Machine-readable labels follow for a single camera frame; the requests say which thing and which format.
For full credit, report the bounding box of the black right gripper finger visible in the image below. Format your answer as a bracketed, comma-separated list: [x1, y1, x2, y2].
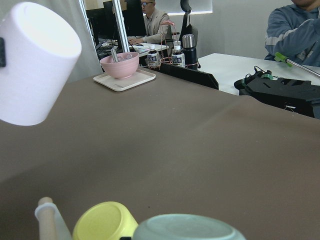
[0, 37, 6, 67]

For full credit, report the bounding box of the white wire cup rack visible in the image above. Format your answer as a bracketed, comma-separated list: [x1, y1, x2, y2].
[34, 197, 72, 240]

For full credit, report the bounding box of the person in blue hoodie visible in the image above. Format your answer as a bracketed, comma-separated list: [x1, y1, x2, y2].
[264, 0, 320, 67]

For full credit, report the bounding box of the cream square tray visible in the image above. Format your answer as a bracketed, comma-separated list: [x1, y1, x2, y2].
[93, 69, 156, 92]

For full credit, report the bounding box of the pink plastic cup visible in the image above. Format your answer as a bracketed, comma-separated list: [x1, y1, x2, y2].
[0, 1, 82, 126]

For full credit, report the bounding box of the seated man in beige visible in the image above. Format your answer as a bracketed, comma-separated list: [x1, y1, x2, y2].
[128, 0, 172, 45]

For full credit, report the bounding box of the green plastic cup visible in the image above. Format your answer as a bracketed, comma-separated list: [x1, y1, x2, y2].
[132, 213, 245, 240]

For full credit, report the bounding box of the tea bottle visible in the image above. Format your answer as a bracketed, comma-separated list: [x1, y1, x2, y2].
[171, 45, 186, 68]
[147, 45, 161, 69]

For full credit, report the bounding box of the yellow plastic cup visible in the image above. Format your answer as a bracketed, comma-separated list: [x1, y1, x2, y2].
[72, 201, 138, 240]

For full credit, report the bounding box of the pink bowl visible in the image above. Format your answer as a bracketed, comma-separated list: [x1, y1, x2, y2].
[100, 52, 139, 79]

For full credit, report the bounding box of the black equipment box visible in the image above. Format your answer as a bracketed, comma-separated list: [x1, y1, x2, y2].
[234, 66, 320, 119]

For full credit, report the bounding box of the dark thermos flask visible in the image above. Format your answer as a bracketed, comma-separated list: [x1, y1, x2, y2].
[182, 34, 198, 71]

